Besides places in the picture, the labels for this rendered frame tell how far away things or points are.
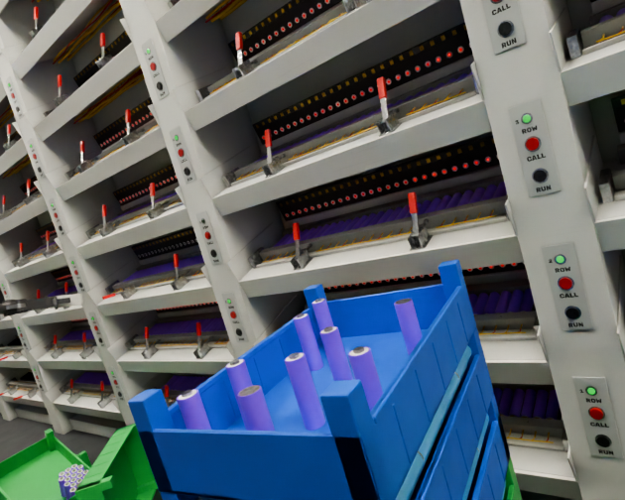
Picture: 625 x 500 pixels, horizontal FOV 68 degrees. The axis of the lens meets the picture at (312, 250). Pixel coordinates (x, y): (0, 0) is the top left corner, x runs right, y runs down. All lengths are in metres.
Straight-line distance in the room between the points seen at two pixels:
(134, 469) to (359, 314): 1.09
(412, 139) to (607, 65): 0.26
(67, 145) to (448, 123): 1.30
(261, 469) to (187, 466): 0.07
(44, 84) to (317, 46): 1.13
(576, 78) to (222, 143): 0.73
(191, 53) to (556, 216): 0.83
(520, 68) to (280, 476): 0.56
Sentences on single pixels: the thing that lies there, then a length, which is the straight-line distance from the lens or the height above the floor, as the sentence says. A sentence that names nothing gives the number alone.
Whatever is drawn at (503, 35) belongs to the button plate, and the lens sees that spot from 0.70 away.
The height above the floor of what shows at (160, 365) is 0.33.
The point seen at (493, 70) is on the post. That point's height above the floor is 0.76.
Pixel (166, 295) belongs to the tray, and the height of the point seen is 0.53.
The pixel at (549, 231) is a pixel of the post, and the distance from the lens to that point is 0.70.
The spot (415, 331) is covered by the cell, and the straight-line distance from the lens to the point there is 0.46.
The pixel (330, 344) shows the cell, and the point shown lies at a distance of 0.44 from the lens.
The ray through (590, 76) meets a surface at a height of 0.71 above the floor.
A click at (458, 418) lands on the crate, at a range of 0.45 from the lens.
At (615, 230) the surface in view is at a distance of 0.70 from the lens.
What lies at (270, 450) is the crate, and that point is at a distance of 0.33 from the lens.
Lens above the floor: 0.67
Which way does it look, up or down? 6 degrees down
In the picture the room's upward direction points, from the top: 17 degrees counter-clockwise
